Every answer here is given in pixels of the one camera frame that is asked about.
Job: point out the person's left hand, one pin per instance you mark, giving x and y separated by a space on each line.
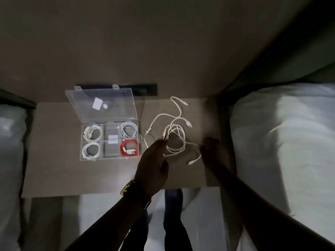
150 167

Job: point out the person's right hand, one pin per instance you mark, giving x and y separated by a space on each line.
213 154

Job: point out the person's right fingers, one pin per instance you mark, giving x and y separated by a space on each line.
209 145

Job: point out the person's left thumb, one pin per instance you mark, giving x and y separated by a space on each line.
165 166

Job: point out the person's right forearm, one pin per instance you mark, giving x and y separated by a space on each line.
261 214

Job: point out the person's left forearm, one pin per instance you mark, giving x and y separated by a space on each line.
115 224

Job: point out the person's blue jeans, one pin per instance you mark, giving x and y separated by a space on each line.
174 222

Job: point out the small white adapter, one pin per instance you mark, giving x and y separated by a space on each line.
113 139

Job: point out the clear plastic organizer box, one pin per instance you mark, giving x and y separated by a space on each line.
104 114

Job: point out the white bed with wrinkled duvet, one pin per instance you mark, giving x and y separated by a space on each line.
293 154

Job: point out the white square sticker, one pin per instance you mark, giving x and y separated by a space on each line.
97 103

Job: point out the white bed with pillow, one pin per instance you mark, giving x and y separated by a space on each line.
10 167

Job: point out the black wall socket panel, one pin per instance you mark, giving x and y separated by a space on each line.
146 89

